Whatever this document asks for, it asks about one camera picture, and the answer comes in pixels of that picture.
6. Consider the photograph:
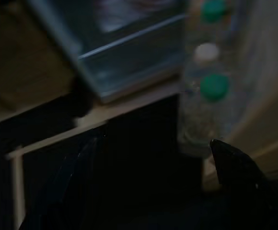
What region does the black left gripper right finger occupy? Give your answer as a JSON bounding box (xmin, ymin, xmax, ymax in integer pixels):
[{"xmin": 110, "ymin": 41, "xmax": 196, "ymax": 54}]
[{"xmin": 209, "ymin": 138, "xmax": 278, "ymax": 230}]

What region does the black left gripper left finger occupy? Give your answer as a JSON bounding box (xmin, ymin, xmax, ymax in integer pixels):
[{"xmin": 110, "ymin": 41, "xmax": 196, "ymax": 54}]
[{"xmin": 33, "ymin": 130, "xmax": 108, "ymax": 230}]

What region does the white lined fridge door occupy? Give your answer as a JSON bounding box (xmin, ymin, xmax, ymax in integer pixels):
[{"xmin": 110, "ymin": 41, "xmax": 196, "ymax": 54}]
[{"xmin": 177, "ymin": 0, "xmax": 278, "ymax": 192}]

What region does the green capped water bottle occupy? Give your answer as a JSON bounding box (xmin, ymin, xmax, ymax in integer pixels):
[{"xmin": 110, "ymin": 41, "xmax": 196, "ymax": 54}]
[
  {"xmin": 189, "ymin": 0, "xmax": 235, "ymax": 44},
  {"xmin": 177, "ymin": 71, "xmax": 240, "ymax": 159}
]

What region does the clear crisper drawer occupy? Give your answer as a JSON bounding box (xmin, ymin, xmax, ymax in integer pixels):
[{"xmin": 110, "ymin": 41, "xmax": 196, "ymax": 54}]
[{"xmin": 28, "ymin": 0, "xmax": 186, "ymax": 104}]

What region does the white capped water bottle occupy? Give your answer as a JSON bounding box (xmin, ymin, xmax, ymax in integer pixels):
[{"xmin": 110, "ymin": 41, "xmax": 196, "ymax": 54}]
[{"xmin": 185, "ymin": 42, "xmax": 226, "ymax": 75}]

